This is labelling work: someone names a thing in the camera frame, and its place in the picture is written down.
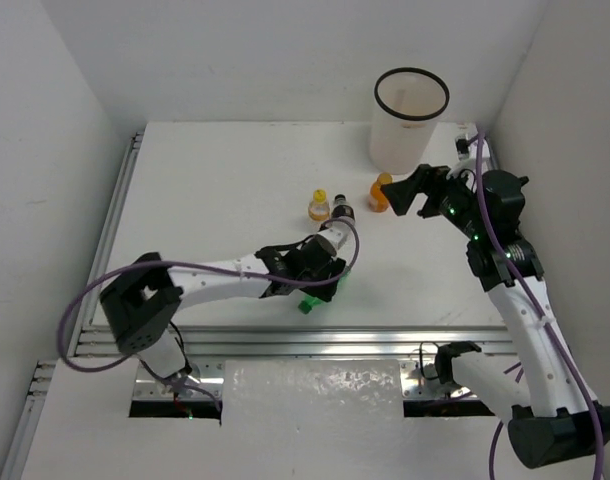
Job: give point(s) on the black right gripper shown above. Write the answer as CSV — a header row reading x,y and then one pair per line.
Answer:
x,y
428,179

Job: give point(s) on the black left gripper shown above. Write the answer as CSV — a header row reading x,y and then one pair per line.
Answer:
x,y
332,275

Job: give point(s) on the orange bottle barcode label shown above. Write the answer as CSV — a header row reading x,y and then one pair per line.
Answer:
x,y
377,201

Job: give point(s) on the green plastic bottle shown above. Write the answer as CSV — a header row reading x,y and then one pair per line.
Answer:
x,y
309,303

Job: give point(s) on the clear bottle yellow cap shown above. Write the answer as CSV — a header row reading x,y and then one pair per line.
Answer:
x,y
319,207

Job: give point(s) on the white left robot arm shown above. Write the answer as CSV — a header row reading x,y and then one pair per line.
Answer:
x,y
141,302

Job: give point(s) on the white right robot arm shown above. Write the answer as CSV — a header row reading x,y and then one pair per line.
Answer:
x,y
551,417

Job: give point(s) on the white translucent bin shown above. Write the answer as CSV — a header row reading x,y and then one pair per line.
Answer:
x,y
408,103

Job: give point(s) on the clear bottle black label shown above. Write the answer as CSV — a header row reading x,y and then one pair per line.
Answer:
x,y
342,214

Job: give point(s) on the white foam board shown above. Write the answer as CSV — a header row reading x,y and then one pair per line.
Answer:
x,y
282,419

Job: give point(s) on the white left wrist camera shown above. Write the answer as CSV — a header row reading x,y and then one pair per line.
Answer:
x,y
333,238

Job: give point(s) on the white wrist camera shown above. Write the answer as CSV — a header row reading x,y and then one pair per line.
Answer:
x,y
333,238
467,145

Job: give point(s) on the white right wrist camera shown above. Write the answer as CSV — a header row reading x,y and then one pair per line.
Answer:
x,y
467,145

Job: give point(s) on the aluminium frame rail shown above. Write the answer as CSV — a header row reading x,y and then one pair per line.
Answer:
x,y
202,192

